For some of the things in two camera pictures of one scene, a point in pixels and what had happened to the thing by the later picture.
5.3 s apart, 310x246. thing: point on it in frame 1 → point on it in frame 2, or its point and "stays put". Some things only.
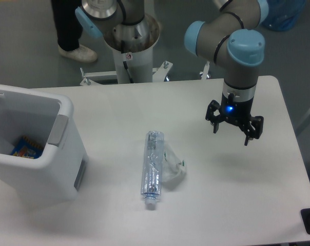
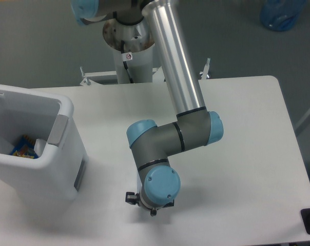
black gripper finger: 215,120 → 131,198
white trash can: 54,177 stays put
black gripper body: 237,111 → 153,210
